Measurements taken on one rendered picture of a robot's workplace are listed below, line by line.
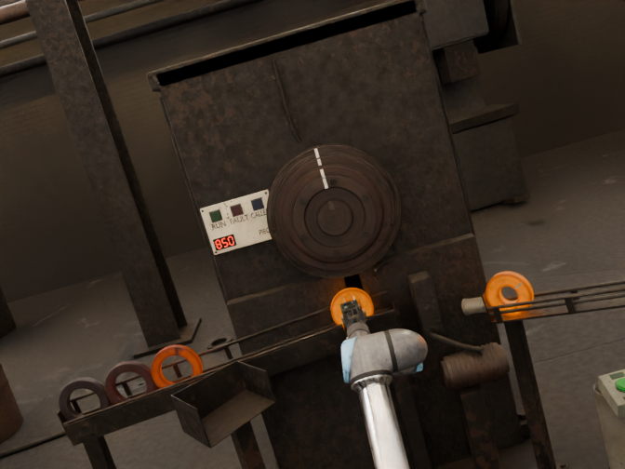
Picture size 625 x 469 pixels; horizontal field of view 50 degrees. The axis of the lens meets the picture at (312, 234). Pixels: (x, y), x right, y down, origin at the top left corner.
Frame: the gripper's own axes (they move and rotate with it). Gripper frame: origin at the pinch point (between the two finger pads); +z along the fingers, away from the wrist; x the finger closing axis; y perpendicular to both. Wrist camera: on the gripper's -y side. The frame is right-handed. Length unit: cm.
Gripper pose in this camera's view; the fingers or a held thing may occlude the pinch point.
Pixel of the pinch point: (351, 303)
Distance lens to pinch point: 249.1
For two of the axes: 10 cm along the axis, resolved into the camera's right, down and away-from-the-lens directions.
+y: -2.6, -8.6, -4.5
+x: -9.6, 2.7, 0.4
